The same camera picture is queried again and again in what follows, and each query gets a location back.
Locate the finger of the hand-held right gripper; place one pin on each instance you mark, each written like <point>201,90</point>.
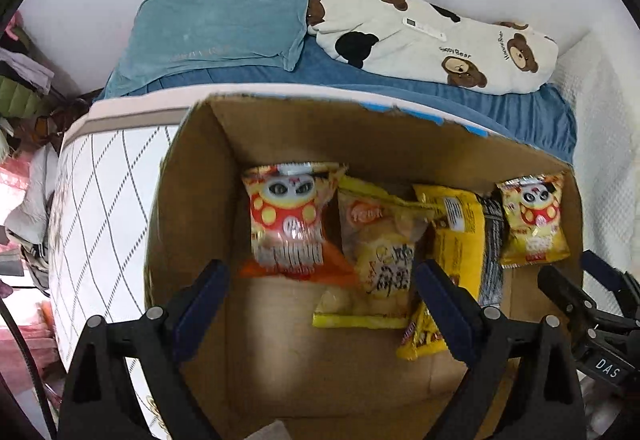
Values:
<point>565,292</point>
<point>607,272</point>

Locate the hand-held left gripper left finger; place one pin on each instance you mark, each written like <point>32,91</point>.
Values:
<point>202,315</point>

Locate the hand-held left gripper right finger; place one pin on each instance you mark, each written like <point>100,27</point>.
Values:
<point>442,315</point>

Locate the small yellow candy packet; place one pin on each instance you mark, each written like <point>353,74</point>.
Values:
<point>420,341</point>

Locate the brown cardboard box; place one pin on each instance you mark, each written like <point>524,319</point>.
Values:
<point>280,320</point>

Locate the yellow panda print chip packet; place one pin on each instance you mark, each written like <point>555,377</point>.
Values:
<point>532,220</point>

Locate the yellow bread snack packet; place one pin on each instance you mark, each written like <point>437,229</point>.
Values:
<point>375,265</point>

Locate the large yellow and black packet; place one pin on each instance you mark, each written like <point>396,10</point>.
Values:
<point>460,230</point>

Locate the orange snack packet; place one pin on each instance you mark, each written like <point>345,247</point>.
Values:
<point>336,271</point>

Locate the red panda print snack packet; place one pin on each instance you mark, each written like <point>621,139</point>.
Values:
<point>285,215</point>

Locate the white textured blanket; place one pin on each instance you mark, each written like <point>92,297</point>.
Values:
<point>605,144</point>

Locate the white quilted mattress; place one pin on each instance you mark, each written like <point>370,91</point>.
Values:
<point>100,220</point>

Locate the blue bedsheet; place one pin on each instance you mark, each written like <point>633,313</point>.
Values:
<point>525,114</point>

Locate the pink plastic bag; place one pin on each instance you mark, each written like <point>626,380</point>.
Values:
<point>20,180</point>

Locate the cream bear print pillow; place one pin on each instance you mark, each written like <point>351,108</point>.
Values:
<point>400,49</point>

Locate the white remote control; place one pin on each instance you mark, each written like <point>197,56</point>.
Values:
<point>424,28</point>

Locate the pile of clothes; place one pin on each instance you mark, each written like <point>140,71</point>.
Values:
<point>20,89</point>

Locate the teal pillow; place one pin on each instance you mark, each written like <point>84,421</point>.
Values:
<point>210,24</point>

